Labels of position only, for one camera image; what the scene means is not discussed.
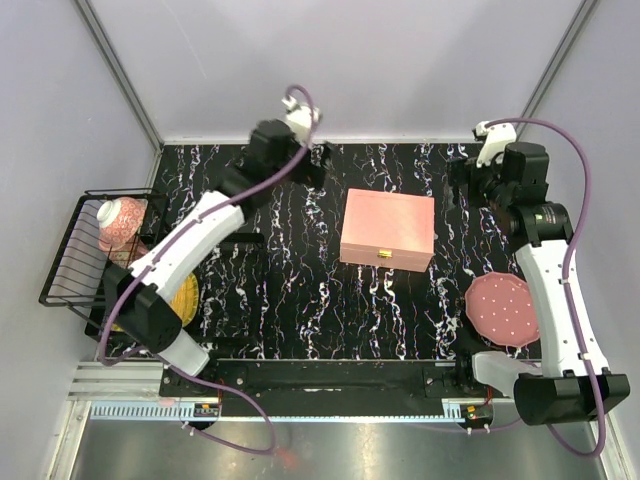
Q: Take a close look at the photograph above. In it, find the pink jewelry box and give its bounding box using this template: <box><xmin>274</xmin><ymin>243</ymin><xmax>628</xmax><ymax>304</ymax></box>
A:
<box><xmin>339</xmin><ymin>188</ymin><xmax>435</xmax><ymax>273</ymax></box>

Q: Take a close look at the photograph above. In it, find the yellow woven mat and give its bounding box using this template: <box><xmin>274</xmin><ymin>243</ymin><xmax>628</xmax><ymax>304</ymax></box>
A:
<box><xmin>170</xmin><ymin>273</ymin><xmax>199</xmax><ymax>327</ymax></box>

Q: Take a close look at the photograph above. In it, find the pink polka dot plate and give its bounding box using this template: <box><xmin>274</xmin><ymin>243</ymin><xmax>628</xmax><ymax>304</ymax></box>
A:
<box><xmin>465</xmin><ymin>272</ymin><xmax>540</xmax><ymax>348</ymax></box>

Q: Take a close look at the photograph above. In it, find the black wire dish rack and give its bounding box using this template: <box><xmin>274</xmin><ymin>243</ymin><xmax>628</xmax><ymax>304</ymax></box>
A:
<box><xmin>38</xmin><ymin>188</ymin><xmax>169</xmax><ymax>340</ymax></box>

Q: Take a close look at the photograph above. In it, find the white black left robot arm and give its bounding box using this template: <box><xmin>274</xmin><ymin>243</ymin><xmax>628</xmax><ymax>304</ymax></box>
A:
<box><xmin>99</xmin><ymin>114</ymin><xmax>324</xmax><ymax>396</ymax></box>

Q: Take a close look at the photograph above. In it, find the pink patterned ceramic bowl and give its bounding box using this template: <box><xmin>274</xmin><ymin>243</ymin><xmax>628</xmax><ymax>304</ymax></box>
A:
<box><xmin>96</xmin><ymin>197</ymin><xmax>146</xmax><ymax>252</ymax></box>

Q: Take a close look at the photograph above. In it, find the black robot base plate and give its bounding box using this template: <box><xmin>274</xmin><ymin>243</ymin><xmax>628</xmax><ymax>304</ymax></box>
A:
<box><xmin>159</xmin><ymin>359</ymin><xmax>490</xmax><ymax>422</ymax></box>

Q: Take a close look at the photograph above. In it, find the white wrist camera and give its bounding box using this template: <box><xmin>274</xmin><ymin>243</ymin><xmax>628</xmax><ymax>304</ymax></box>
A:
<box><xmin>282</xmin><ymin>96</ymin><xmax>322</xmax><ymax>146</ymax></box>
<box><xmin>473</xmin><ymin>121</ymin><xmax>517</xmax><ymax>169</ymax></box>

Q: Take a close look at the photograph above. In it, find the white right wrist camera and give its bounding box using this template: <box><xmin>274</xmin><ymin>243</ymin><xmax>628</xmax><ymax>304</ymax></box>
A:
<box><xmin>473</xmin><ymin>121</ymin><xmax>517</xmax><ymax>169</ymax></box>

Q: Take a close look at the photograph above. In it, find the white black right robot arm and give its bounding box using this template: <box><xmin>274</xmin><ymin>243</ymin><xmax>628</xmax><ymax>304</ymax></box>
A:
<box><xmin>447</xmin><ymin>142</ymin><xmax>630</xmax><ymax>425</ymax></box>

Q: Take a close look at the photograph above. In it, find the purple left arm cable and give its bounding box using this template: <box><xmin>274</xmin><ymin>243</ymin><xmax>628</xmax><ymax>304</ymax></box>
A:
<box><xmin>96</xmin><ymin>84</ymin><xmax>322</xmax><ymax>455</ymax></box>

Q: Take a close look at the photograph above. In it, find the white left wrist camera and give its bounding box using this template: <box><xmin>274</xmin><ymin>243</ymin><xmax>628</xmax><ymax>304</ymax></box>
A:
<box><xmin>282</xmin><ymin>96</ymin><xmax>322</xmax><ymax>146</ymax></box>

